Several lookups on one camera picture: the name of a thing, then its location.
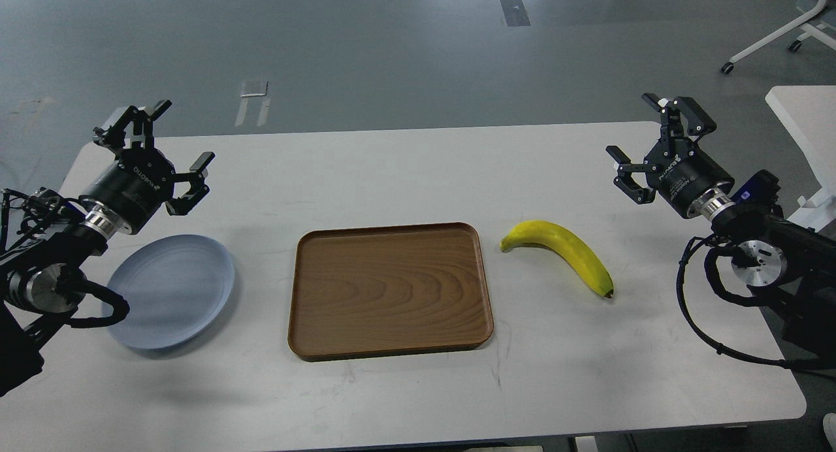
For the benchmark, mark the white rolling chair base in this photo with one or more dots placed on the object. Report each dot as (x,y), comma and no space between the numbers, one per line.
(816,21)

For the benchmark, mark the white side table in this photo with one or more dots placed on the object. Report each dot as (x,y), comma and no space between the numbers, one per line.
(807,113)

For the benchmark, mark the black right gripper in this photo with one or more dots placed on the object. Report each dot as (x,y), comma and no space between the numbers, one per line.
(676,169)

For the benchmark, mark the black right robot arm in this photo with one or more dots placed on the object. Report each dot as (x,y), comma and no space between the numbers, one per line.
(755,258)

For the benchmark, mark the yellow banana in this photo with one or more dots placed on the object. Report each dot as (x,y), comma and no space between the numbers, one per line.
(566,244)

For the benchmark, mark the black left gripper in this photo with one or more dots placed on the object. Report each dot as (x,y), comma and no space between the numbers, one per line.
(141,179)

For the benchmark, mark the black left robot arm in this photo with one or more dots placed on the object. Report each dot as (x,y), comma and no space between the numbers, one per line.
(46,238)

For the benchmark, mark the light blue plate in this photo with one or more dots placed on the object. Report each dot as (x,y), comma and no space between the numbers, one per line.
(175,287)

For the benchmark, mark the brown wooden tray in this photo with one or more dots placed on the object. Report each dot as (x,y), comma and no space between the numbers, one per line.
(384,291)

